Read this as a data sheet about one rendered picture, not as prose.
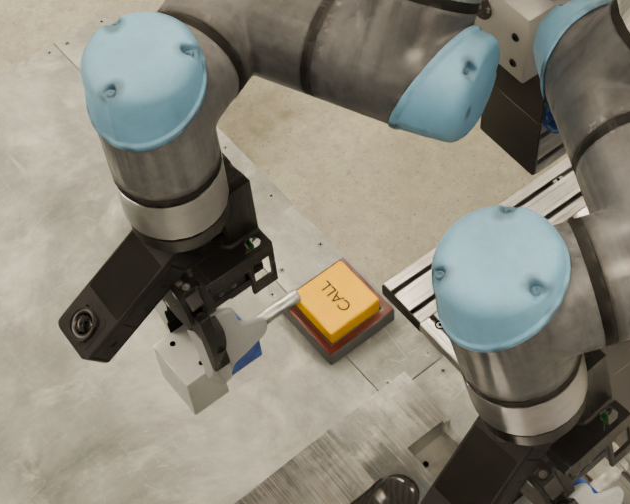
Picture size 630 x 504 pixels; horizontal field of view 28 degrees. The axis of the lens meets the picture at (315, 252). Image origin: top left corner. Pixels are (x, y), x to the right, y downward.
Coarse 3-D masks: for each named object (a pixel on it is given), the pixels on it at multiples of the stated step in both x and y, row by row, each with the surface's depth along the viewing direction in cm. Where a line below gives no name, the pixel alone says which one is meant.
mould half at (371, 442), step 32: (416, 384) 108; (352, 416) 107; (384, 416) 106; (416, 416) 106; (320, 448) 106; (352, 448) 105; (384, 448) 105; (288, 480) 104; (320, 480) 104; (352, 480) 104; (416, 480) 103
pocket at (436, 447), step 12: (432, 432) 106; (444, 432) 107; (420, 444) 106; (432, 444) 108; (444, 444) 108; (456, 444) 106; (420, 456) 107; (432, 456) 107; (444, 456) 107; (432, 468) 106
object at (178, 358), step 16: (272, 304) 108; (288, 304) 108; (272, 320) 108; (176, 336) 104; (160, 352) 103; (176, 352) 103; (192, 352) 103; (256, 352) 106; (160, 368) 107; (176, 368) 103; (192, 368) 102; (240, 368) 106; (176, 384) 105; (192, 384) 102; (208, 384) 104; (224, 384) 106; (192, 400) 104; (208, 400) 106
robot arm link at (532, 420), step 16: (576, 384) 75; (480, 400) 76; (560, 400) 75; (576, 400) 76; (496, 416) 76; (512, 416) 75; (528, 416) 75; (544, 416) 75; (560, 416) 76; (512, 432) 77; (528, 432) 77; (544, 432) 77
